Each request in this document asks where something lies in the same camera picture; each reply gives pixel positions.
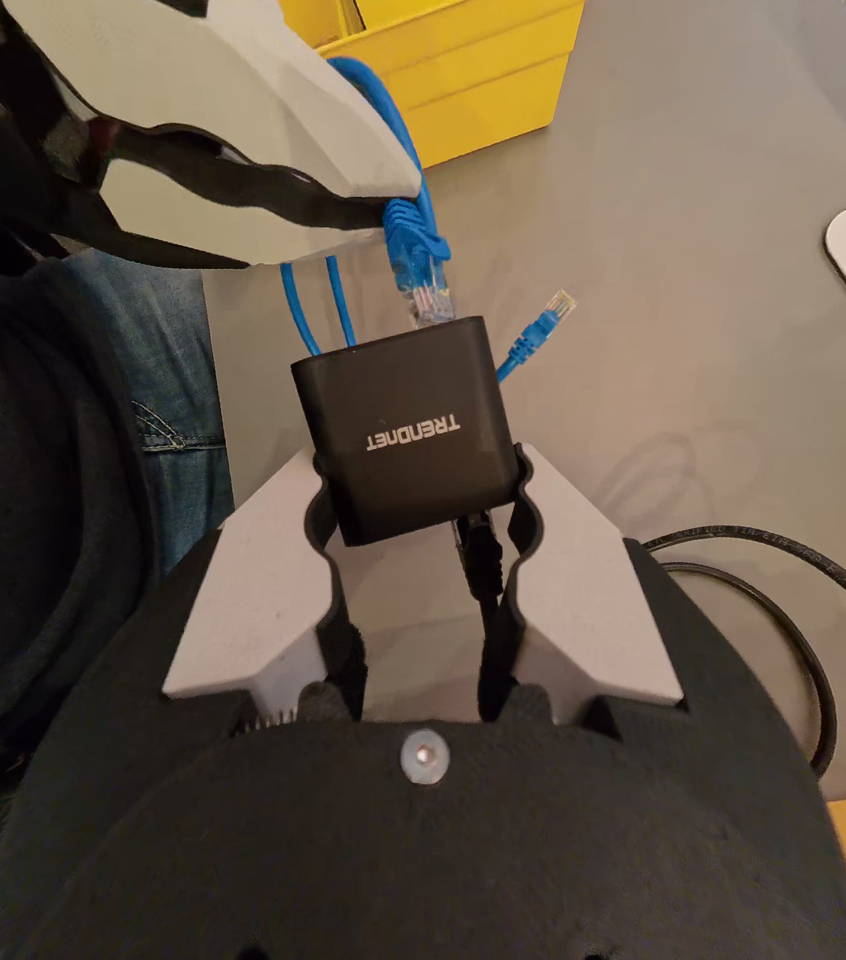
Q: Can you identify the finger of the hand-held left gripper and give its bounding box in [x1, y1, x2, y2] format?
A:
[91, 120, 392, 267]
[1, 0, 426, 200]

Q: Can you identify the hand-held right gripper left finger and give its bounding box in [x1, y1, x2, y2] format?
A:
[160, 448, 340, 717]

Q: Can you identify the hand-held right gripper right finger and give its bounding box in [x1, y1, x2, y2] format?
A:
[499, 442, 687, 725]

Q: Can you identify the black ethernet cable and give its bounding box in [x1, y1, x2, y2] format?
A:
[455, 513, 846, 781]

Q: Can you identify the blue ethernet cable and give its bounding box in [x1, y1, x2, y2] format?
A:
[279, 56, 578, 387]

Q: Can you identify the black network switch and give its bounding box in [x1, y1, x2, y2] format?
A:
[290, 315, 522, 549]

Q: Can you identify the yellow plastic bin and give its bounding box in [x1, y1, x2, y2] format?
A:
[273, 0, 588, 170]

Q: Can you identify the person's leg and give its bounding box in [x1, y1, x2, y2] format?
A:
[63, 251, 237, 579]

